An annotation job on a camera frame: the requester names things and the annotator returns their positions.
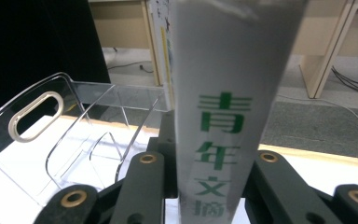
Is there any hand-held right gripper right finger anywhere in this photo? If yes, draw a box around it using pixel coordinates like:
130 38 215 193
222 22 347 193
241 170 252 200

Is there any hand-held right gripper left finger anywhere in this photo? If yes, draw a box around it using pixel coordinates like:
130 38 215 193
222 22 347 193
147 111 179 200

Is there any white book with picture grid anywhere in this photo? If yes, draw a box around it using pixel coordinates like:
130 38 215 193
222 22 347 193
148 0 309 224

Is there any clear acrylic file rack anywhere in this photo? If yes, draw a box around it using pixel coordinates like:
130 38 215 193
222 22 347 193
0 72 172 208

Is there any wooden table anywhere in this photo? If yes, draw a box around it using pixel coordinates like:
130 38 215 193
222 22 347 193
60 115 358 171

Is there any beige wooden desk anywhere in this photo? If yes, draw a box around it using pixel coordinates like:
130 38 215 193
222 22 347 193
88 0 358 100

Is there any black curtain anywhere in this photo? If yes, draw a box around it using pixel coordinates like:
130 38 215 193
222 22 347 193
0 0 111 125

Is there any black cable with plug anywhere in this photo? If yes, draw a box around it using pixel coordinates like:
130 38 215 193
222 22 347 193
106 60 154 75

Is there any white cable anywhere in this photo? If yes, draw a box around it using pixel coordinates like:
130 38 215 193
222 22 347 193
274 92 358 135

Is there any black cable bundle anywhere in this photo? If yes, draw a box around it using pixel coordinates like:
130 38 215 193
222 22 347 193
330 8 358 108

